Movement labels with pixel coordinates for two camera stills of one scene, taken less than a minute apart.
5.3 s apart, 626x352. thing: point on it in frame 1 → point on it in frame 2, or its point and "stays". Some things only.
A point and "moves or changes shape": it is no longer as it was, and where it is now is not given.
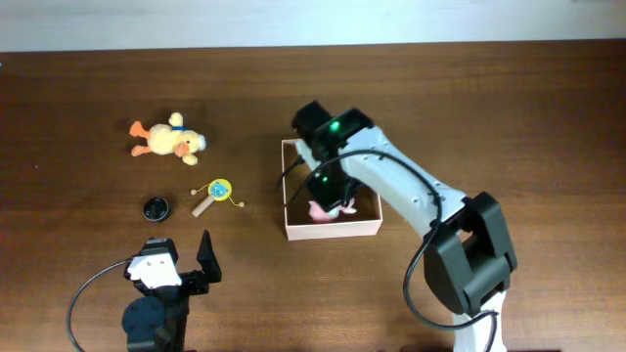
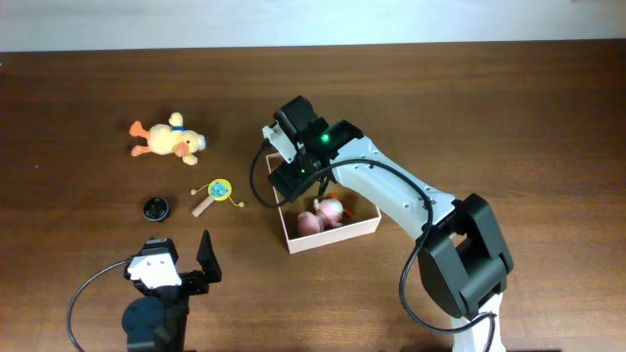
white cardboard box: x=299 y=225 moves or changes shape
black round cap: x=156 y=208 stays
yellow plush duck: x=167 y=140 stays
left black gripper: x=194 y=279 stays
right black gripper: x=326 y=198 → x=293 y=181
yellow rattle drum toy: x=219 y=190 stays
